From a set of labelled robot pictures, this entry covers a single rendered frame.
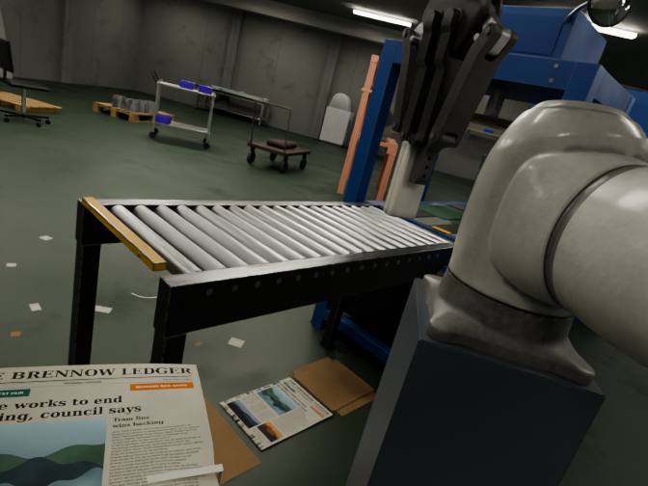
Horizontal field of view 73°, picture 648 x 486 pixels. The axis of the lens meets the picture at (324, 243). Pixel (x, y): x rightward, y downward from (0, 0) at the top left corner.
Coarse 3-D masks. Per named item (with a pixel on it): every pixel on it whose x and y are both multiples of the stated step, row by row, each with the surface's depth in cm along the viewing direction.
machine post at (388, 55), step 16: (384, 48) 209; (384, 64) 210; (384, 80) 210; (384, 96) 212; (368, 112) 218; (384, 112) 216; (368, 128) 218; (384, 128) 221; (368, 144) 219; (368, 160) 222; (352, 176) 227; (368, 176) 227; (352, 192) 228; (320, 304) 249; (320, 320) 250
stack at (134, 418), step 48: (0, 384) 50; (48, 384) 52; (96, 384) 53; (144, 384) 56; (192, 384) 58; (0, 432) 44; (48, 432) 46; (96, 432) 47; (144, 432) 49; (192, 432) 50; (0, 480) 40; (48, 480) 41; (96, 480) 42; (144, 480) 43; (192, 480) 44
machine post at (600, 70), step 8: (576, 64) 154; (584, 64) 153; (592, 64) 151; (600, 64) 150; (576, 72) 154; (584, 72) 153; (592, 72) 151; (600, 72) 152; (576, 80) 155; (584, 80) 153; (592, 80) 151; (600, 80) 155; (568, 88) 156; (576, 88) 155; (584, 88) 153; (592, 88) 153; (568, 96) 157; (576, 96) 155; (584, 96) 153; (592, 96) 156
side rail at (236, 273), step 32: (352, 256) 131; (384, 256) 139; (416, 256) 153; (448, 256) 172; (160, 288) 90; (192, 288) 91; (224, 288) 97; (256, 288) 104; (288, 288) 112; (320, 288) 122; (352, 288) 133; (160, 320) 91; (192, 320) 94; (224, 320) 101
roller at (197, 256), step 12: (144, 216) 124; (156, 216) 123; (156, 228) 118; (168, 228) 117; (168, 240) 114; (180, 240) 112; (180, 252) 110; (192, 252) 107; (204, 252) 108; (204, 264) 103; (216, 264) 102
